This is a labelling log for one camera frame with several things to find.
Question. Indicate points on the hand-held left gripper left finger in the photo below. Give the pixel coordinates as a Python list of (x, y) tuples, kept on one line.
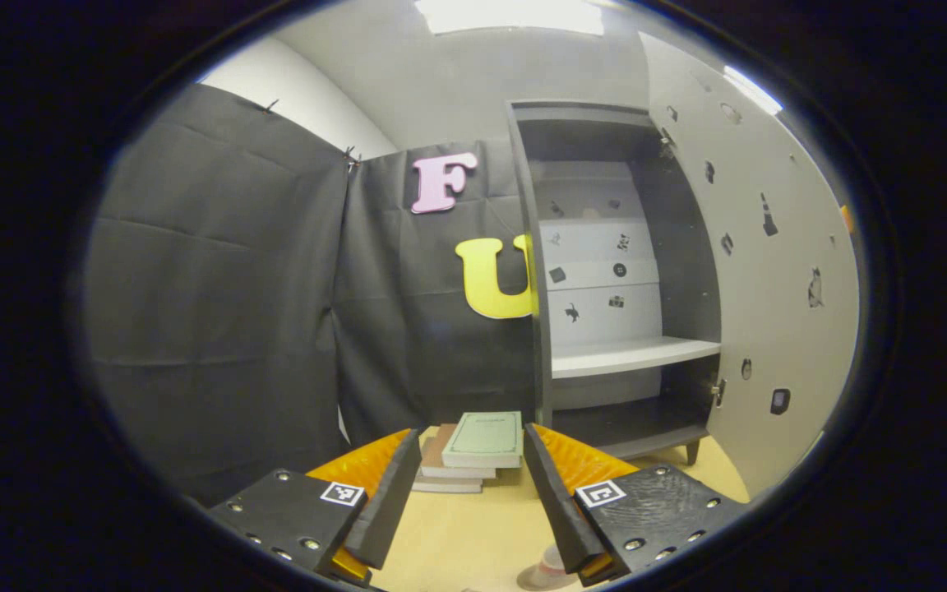
[(395, 501)]

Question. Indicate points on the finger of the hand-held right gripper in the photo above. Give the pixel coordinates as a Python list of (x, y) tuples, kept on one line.
[(847, 219)]

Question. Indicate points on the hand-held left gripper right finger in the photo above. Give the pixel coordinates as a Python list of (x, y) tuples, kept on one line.
[(552, 501)]

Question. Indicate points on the grey cabinet door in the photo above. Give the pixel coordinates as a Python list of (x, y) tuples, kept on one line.
[(769, 312)]

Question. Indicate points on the dark grey cabinet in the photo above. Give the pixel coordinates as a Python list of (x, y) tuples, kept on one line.
[(679, 247)]

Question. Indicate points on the white book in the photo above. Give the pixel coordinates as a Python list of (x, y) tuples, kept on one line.
[(445, 485)]

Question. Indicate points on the brown book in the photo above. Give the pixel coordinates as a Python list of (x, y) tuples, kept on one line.
[(434, 456)]

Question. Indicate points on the green notebook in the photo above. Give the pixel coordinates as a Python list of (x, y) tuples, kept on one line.
[(486, 436)]

